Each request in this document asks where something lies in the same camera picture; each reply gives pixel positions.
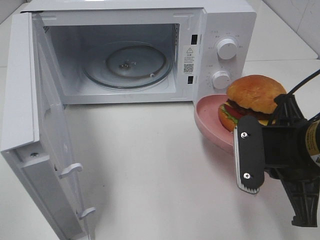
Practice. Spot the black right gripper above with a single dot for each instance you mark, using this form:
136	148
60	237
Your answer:
287	160

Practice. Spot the glass microwave turntable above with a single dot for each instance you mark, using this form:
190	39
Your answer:
126	65

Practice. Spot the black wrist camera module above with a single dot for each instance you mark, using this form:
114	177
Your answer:
249	155

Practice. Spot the white timer knob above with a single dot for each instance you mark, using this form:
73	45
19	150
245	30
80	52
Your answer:
221	80

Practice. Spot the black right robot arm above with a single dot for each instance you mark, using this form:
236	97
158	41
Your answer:
312	141

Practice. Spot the white microwave door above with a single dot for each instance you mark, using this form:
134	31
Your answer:
35	138

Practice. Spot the pink speckled plate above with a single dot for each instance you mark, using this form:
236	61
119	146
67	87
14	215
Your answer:
207	120

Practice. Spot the burger with lettuce and cheese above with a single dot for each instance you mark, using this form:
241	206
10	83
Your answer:
252	95

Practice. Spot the white microwave oven body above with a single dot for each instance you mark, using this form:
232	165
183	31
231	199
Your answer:
188	30

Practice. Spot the upper white power knob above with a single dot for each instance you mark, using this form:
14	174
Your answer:
227	48

